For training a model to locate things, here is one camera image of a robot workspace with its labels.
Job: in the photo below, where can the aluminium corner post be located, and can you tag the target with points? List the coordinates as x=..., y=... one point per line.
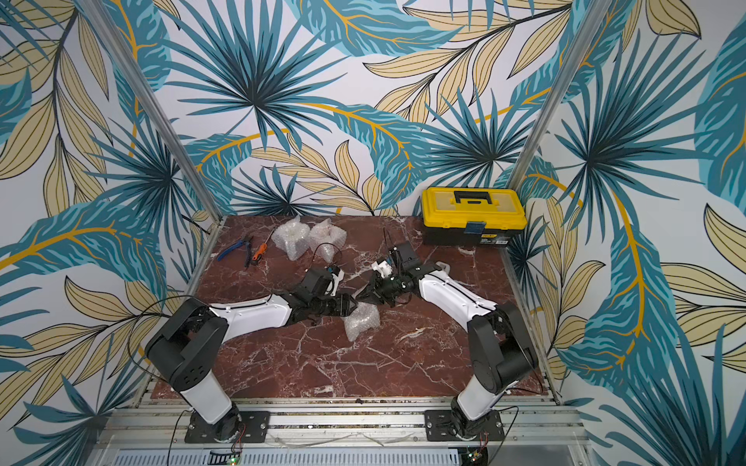
x=104, y=26
x=575, y=56

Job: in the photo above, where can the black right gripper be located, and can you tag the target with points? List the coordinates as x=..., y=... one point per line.
x=376, y=291

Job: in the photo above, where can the orange handled screwdriver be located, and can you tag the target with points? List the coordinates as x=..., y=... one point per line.
x=262, y=249

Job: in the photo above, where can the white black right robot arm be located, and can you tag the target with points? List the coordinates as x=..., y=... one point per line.
x=500, y=346

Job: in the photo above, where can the blue handled pliers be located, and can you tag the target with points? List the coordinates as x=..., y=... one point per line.
x=245, y=244

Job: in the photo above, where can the yellow black plastic toolbox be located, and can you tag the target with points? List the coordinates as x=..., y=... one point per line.
x=471, y=217

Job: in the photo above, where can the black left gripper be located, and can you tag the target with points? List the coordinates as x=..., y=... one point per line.
x=344, y=305

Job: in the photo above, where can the right aluminium corner post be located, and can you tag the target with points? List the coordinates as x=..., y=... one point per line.
x=575, y=56

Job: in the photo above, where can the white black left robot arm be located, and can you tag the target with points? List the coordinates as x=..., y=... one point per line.
x=185, y=349

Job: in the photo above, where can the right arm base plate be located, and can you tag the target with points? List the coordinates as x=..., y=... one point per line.
x=450, y=426

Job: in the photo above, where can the clear bubble wrap sheet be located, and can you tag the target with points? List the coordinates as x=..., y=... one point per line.
x=364, y=317
x=292, y=238
x=326, y=240

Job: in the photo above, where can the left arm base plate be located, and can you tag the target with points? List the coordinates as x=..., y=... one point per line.
x=245, y=427

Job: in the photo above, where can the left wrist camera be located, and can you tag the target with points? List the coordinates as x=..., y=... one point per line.
x=337, y=275

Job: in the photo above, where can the aluminium front frame rail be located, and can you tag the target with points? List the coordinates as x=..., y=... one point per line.
x=345, y=431

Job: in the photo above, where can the left aluminium corner post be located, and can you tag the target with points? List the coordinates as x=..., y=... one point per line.
x=104, y=26

